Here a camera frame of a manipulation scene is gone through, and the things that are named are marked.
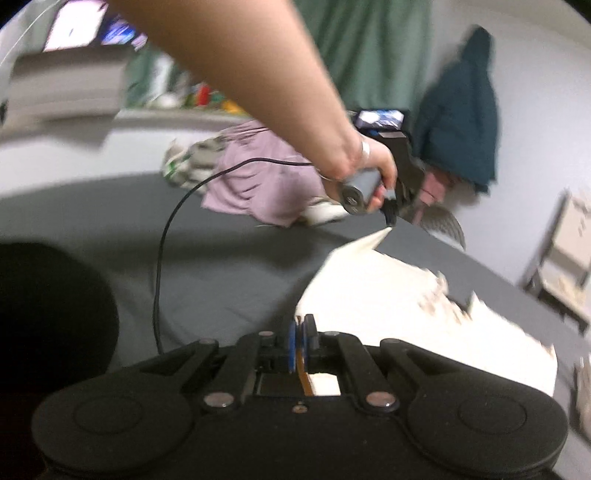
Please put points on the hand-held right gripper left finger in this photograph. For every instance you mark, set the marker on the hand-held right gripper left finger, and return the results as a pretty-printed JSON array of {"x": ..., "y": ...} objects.
[{"x": 292, "y": 344}]

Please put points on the person's left hand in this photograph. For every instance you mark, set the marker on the person's left hand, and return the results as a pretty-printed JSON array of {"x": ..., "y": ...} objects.
[{"x": 376, "y": 157}]

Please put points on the dark teal jacket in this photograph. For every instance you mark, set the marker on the dark teal jacket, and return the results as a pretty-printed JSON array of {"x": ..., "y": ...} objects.
[{"x": 461, "y": 115}]

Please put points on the beige shirt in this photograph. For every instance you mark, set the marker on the beige shirt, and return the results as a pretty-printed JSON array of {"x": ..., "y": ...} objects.
[{"x": 378, "y": 295}]

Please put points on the grey laptop stand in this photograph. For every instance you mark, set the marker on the grey laptop stand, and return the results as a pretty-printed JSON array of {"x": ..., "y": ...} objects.
[{"x": 69, "y": 83}]

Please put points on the lilac garment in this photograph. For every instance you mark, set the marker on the lilac garment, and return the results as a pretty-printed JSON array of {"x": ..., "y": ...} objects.
[{"x": 258, "y": 189}]

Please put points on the grey bumpy round stool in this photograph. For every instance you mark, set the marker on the grey bumpy round stool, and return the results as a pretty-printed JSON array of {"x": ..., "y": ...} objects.
[{"x": 438, "y": 226}]

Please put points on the person's left forearm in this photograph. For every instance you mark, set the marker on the person's left forearm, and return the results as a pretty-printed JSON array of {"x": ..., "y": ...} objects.
[{"x": 254, "y": 69}]

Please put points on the pink hanging cloth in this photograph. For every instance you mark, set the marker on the pink hanging cloth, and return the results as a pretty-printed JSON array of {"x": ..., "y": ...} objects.
[{"x": 429, "y": 194}]

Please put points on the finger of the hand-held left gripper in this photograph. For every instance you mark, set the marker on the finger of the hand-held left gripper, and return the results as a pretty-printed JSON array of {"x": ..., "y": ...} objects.
[{"x": 391, "y": 217}]

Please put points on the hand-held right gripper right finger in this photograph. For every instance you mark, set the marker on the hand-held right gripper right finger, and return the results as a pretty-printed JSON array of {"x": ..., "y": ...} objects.
[{"x": 310, "y": 341}]

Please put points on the green curtain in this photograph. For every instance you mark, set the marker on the green curtain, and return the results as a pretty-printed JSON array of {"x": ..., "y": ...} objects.
[{"x": 369, "y": 46}]

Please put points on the open laptop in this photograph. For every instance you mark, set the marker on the open laptop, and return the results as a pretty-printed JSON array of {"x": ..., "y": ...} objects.
[{"x": 74, "y": 23}]

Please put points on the wooden chair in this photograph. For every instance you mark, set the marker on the wooden chair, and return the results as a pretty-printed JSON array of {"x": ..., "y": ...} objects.
[{"x": 563, "y": 249}]

